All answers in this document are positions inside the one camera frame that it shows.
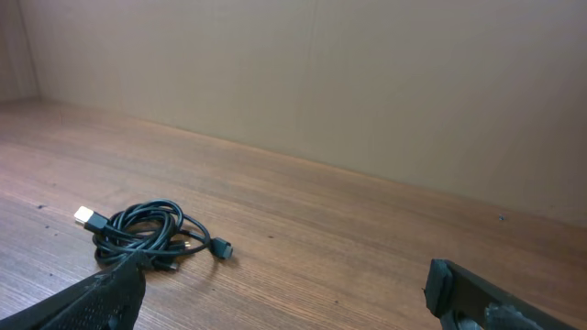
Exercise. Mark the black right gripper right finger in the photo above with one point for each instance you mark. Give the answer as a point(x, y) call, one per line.
point(463, 300)

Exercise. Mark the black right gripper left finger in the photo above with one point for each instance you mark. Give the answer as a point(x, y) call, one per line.
point(108, 300)

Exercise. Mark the black USB cable gold plug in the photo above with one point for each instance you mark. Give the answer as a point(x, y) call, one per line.
point(159, 228)

